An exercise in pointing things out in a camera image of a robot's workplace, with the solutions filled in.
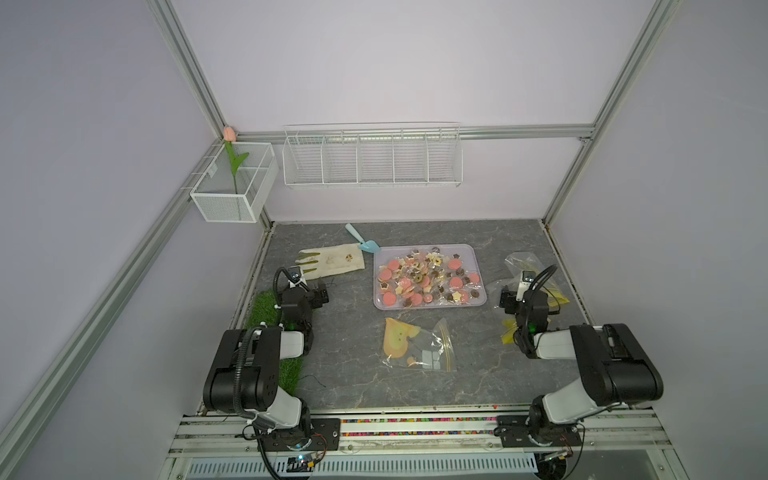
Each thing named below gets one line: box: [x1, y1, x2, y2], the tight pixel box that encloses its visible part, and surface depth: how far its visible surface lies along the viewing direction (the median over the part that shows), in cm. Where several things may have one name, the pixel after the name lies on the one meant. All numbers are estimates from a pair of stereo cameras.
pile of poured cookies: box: [378, 247, 480, 307], surface depth 102 cm
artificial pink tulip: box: [224, 126, 249, 194], surface depth 92 cm
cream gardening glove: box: [295, 243, 365, 281], surface depth 111 cm
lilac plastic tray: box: [373, 244, 488, 311], surface depth 103 cm
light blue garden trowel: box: [345, 223, 381, 254], surface depth 115 cm
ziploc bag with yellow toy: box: [382, 317, 457, 372], surface depth 88 cm
